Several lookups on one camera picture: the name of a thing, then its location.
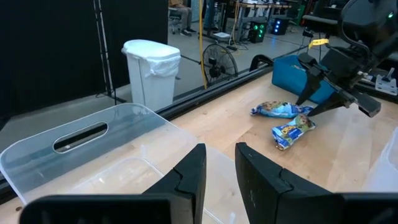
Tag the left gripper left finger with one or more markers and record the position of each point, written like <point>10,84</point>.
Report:
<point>186,186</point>

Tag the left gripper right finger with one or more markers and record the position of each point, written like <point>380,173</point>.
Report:
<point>264,193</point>

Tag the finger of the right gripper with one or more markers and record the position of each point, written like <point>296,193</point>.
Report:
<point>329,104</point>
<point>306,87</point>

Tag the blue granola bar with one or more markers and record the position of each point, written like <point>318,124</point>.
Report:
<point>280,109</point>
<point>292,132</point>

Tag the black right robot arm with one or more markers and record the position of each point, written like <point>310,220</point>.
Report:
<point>370,21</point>

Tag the blue plastic bin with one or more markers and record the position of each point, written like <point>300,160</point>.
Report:
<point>284,77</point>

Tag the yellow tag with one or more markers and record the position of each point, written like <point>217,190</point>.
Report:
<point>318,43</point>

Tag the black office chair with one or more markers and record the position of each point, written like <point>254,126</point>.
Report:
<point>320,23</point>

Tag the computer tower blue lights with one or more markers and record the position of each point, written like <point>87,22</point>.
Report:
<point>280,26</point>

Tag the computer tower green lights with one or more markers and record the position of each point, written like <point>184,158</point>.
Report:
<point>258,31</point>

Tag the black floor fan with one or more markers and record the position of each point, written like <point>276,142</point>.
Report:
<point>219,63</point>

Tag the white trash can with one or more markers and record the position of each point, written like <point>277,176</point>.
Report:
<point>152,74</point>

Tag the person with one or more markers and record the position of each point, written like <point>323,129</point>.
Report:
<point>185,15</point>

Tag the black curtain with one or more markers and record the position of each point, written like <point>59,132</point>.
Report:
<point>46,46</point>

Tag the grey metal bracket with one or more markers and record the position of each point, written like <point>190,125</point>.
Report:
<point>385,84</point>

